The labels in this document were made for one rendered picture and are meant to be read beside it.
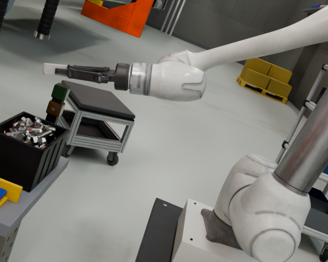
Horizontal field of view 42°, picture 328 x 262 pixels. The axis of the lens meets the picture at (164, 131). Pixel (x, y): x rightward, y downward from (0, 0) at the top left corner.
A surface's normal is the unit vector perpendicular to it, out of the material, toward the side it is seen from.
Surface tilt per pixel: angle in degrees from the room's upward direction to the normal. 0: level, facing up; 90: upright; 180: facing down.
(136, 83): 90
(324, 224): 90
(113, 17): 90
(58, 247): 0
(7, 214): 0
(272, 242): 97
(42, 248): 0
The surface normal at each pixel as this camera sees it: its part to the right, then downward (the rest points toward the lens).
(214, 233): 0.18, -0.87
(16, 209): 0.36, -0.89
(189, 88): 0.16, 0.33
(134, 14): -0.07, 0.26
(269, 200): -0.37, -0.32
